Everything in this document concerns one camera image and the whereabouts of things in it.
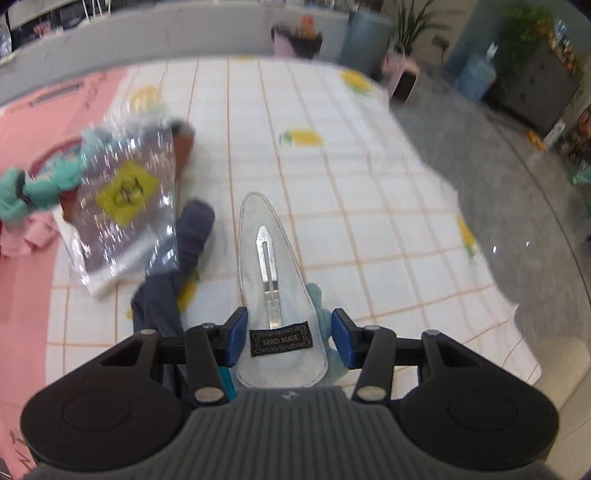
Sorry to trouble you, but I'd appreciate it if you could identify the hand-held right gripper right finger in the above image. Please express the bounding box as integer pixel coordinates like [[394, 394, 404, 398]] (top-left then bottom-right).
[[332, 309, 481, 403]]

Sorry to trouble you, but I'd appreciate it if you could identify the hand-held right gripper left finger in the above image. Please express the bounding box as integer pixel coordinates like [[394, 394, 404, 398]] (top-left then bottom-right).
[[99, 307, 249, 407]]

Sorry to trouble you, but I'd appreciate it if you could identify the grey felt hair clip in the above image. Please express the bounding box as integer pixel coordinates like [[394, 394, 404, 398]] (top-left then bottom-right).
[[221, 191, 348, 398]]

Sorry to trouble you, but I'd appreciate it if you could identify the clear plastic bag yellow label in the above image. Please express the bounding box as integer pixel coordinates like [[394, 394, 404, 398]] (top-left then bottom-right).
[[60, 113, 181, 296]]

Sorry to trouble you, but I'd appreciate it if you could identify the brown leather hair bow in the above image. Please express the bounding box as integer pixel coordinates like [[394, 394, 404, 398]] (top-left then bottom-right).
[[171, 121, 197, 183]]

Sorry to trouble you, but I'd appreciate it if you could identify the navy blue cloth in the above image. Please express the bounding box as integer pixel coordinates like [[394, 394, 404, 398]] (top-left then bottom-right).
[[130, 198, 217, 337]]

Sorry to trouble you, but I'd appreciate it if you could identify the white checked lemon print blanket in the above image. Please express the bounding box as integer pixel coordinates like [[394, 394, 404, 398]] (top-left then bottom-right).
[[44, 55, 543, 398]]

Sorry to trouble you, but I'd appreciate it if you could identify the pink printed mat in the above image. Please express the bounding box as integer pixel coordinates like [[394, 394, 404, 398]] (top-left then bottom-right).
[[0, 65, 134, 462]]

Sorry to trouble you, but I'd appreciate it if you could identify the pink stool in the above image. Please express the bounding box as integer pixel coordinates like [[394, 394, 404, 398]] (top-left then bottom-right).
[[381, 51, 421, 104]]

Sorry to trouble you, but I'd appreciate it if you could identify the black bin with items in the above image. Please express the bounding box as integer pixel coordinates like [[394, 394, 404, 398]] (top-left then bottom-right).
[[272, 16, 324, 58]]

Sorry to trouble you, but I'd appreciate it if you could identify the blue-grey round bin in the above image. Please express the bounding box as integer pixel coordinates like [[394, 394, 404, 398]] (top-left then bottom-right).
[[342, 9, 393, 79]]

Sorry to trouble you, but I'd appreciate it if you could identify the long white bench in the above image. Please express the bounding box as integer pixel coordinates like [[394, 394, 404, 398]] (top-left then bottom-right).
[[0, 11, 352, 104]]

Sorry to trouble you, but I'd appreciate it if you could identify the dark cabinet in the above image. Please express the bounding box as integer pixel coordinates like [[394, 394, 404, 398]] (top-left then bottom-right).
[[492, 44, 580, 134]]

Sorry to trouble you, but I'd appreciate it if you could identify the potted green plant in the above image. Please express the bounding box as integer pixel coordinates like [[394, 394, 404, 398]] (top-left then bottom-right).
[[392, 0, 439, 56]]

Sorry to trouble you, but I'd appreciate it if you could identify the leafy green plant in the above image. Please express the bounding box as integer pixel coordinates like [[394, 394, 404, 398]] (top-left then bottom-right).
[[501, 0, 555, 88]]

